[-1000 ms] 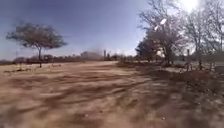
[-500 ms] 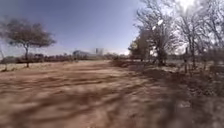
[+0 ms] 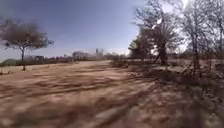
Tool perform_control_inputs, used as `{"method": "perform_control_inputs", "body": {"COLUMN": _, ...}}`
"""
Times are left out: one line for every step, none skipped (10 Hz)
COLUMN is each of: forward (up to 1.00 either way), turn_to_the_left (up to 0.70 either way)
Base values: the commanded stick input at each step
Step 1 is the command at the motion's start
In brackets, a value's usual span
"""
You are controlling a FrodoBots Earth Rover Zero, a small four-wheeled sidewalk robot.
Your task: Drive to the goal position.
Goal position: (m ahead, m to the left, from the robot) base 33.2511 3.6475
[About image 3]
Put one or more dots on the reddish brown dirt ground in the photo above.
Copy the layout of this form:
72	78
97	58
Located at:
83	93

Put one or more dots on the distant row of bushes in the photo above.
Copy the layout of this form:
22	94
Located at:
60	59

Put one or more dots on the dark leafy tree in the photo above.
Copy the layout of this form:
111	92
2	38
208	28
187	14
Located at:
160	41

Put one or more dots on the flat-topped tree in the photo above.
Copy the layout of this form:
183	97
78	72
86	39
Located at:
22	36

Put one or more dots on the group of bare trees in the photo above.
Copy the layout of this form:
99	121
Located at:
200	30

